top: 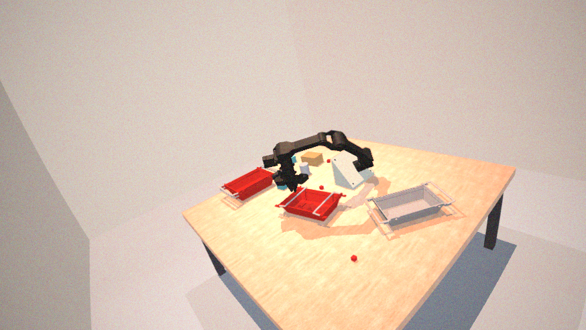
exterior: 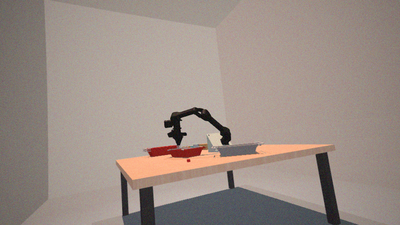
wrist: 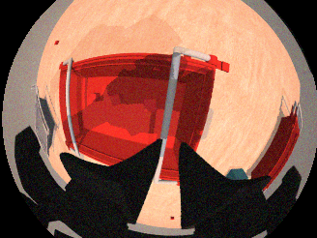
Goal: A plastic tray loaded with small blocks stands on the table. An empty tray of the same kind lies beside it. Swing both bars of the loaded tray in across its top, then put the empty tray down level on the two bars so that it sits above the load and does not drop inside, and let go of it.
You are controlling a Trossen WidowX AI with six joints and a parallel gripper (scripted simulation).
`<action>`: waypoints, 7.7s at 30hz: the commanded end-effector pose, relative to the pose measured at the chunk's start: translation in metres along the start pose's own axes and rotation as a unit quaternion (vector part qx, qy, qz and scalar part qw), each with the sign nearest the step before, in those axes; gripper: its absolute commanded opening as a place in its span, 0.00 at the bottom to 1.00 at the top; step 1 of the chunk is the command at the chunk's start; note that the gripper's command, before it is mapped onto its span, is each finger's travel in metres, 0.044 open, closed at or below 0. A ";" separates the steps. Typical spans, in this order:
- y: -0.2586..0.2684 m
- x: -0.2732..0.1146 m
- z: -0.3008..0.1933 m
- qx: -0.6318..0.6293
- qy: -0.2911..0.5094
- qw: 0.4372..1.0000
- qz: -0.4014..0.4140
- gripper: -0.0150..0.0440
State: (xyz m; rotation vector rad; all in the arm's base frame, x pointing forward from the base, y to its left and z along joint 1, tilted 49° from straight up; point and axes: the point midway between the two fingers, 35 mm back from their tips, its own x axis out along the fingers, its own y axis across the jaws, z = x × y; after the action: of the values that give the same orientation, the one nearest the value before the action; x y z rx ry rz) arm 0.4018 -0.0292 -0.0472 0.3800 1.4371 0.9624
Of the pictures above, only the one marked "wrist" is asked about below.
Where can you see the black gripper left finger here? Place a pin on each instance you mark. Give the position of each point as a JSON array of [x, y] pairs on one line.
[[127, 183]]

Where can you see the small light blue block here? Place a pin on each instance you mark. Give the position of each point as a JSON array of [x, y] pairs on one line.
[[237, 174]]

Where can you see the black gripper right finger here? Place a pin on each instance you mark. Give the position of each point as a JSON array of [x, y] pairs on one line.
[[204, 190]]

